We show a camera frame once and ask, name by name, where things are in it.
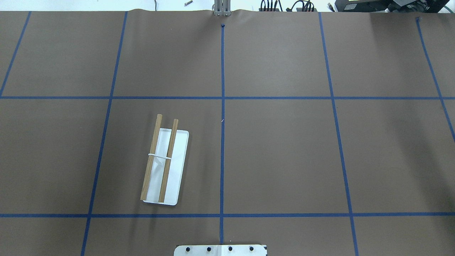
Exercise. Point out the white towel rack wooden bars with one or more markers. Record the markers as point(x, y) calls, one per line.
point(165, 164)

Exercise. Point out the aluminium frame post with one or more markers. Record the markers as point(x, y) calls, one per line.
point(222, 8)

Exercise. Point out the black usb hub with cables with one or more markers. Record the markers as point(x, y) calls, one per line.
point(270, 6)

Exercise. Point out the white camera mast pedestal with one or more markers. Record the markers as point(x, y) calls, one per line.
point(221, 250)

